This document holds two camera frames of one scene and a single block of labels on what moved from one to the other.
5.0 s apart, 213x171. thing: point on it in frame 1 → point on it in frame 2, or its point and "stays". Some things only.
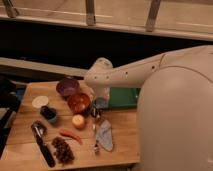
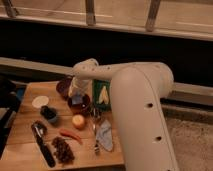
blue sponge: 101,103 → 77,99
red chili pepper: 64,132 stays
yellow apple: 79,122 stays
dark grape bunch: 62,150 stays
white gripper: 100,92 → 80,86
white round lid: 39,101 stays
